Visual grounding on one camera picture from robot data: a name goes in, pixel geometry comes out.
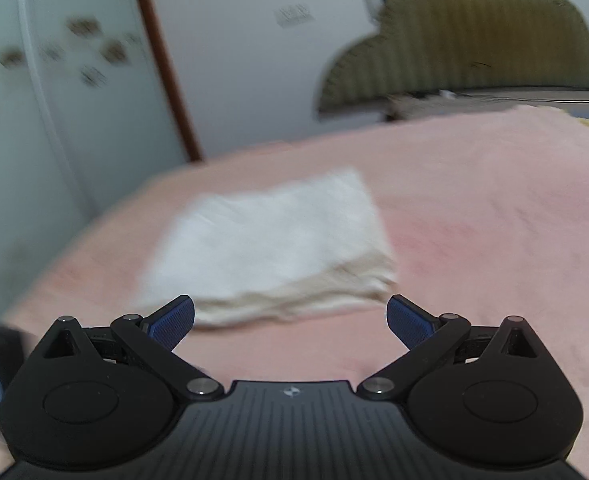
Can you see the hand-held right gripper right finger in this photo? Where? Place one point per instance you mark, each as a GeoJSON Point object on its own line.
{"type": "Point", "coordinates": [409, 322]}

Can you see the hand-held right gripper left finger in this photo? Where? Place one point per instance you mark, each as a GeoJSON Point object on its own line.
{"type": "Point", "coordinates": [173, 322]}

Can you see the white pants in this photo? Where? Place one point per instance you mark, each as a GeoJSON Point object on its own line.
{"type": "Point", "coordinates": [269, 255]}

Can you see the pink blanket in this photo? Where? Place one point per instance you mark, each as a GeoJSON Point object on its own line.
{"type": "Point", "coordinates": [474, 220]}

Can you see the white charger plug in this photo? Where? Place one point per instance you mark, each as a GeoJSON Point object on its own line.
{"type": "Point", "coordinates": [445, 94]}

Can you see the white floral wardrobe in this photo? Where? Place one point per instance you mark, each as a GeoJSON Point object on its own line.
{"type": "Point", "coordinates": [49, 110]}

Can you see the brown wooden trim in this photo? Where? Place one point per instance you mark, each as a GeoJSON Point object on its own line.
{"type": "Point", "coordinates": [167, 65]}

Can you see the olive padded headboard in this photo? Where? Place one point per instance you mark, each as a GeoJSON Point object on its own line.
{"type": "Point", "coordinates": [474, 45]}

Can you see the white wall socket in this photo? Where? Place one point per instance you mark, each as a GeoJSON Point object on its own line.
{"type": "Point", "coordinates": [302, 12]}
{"type": "Point", "coordinates": [284, 17]}

